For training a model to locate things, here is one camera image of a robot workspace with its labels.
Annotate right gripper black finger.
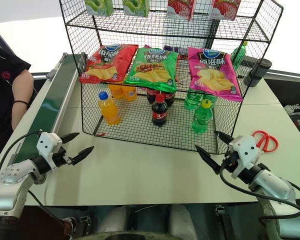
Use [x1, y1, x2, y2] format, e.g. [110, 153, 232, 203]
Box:
[194, 144, 221, 175]
[213, 130, 234, 146]

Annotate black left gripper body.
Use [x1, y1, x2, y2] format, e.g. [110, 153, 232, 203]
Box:
[51, 146, 73, 169]

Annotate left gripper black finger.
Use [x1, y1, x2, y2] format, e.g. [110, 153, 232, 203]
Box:
[61, 132, 80, 145]
[71, 145, 95, 166]

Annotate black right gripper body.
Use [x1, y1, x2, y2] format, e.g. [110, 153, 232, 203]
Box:
[219, 150, 239, 174]

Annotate green conveyor belt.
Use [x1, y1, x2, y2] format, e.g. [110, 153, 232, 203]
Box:
[8, 51, 88, 167]

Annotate green plastic bottle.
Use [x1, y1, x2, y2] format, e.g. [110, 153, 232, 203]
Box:
[230, 40, 249, 72]

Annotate green soda bottle yellow cap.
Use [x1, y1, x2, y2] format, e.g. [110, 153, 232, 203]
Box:
[191, 98, 214, 135]

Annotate orange soda bottle blue cap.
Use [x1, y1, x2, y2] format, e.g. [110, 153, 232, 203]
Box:
[97, 90, 123, 126]

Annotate black table clamp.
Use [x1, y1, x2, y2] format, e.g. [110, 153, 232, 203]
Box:
[214, 204, 229, 227]

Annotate black wristband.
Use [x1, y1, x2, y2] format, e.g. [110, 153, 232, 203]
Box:
[13, 100, 31, 110]

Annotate pink potato chips bag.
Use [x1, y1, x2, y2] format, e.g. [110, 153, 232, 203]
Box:
[187, 46, 244, 102]

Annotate grey rounded shape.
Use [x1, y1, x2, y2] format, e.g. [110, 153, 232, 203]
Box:
[168, 203, 199, 240]
[99, 204, 139, 240]

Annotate cola bottle red cap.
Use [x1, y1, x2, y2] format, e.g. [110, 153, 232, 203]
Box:
[151, 93, 169, 129]

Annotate black cylindrical cup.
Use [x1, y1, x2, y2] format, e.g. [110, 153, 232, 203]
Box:
[243, 58, 273, 88]

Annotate white black sneaker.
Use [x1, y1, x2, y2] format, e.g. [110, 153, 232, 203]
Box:
[283, 103, 300, 117]

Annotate red potato chips bag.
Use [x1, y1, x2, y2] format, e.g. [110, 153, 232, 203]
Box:
[79, 43, 140, 85]

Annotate person in black shirt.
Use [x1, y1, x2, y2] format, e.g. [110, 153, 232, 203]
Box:
[0, 42, 32, 171]

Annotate green potato chips bag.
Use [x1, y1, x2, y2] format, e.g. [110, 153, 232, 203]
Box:
[123, 47, 179, 94]

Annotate purple snack pack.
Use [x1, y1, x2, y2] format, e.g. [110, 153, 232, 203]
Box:
[163, 44, 189, 56]

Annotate dark slanted pole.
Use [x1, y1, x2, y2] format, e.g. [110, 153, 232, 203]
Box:
[0, 21, 16, 55]

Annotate red strawberry juice carton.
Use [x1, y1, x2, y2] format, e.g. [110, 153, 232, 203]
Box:
[166, 0, 197, 21]
[211, 0, 242, 22]

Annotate green apple juice carton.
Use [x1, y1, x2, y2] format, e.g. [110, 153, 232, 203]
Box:
[84, 0, 115, 17]
[122, 0, 151, 18]

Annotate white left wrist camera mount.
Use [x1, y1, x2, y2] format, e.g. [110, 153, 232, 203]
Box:
[36, 131, 64, 171]

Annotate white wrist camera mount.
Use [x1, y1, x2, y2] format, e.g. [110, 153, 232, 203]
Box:
[227, 134, 262, 180]
[36, 131, 64, 171]

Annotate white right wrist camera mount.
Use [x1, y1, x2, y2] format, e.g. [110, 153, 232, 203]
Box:
[227, 134, 262, 180]

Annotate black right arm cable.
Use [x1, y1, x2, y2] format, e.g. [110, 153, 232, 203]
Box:
[218, 161, 300, 221]

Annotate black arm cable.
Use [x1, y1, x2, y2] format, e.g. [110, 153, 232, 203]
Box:
[218, 161, 300, 221]
[0, 129, 43, 191]

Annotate red handled scissors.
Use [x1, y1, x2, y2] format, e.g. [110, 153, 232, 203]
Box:
[252, 130, 279, 154]

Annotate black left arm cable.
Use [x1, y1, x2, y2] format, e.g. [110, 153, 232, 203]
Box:
[0, 129, 43, 191]

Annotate black wire mesh rack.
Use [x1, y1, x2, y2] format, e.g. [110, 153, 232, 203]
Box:
[58, 0, 285, 155]

